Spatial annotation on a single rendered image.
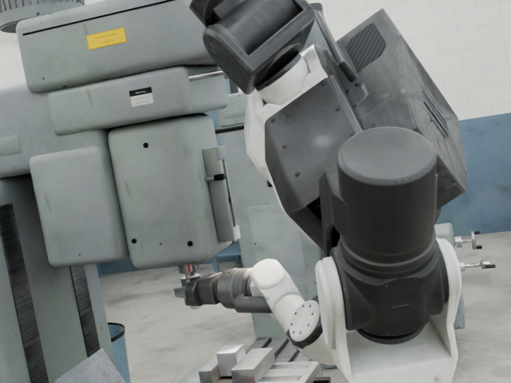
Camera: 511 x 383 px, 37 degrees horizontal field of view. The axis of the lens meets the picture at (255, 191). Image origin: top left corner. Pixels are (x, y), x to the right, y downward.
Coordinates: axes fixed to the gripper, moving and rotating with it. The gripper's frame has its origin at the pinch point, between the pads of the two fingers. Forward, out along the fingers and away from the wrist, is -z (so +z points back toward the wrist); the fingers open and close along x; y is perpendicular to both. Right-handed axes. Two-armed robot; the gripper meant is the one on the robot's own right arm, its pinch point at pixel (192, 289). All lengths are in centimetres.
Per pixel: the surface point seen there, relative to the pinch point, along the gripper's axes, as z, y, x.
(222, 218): 11.2, -15.4, -1.6
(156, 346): -303, 120, -267
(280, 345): -19, 33, -54
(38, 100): -18, -48, 18
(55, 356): -34.0, 12.0, 15.4
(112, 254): -7.2, -12.2, 15.0
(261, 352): 0.2, 22.3, -20.3
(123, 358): -178, 72, -128
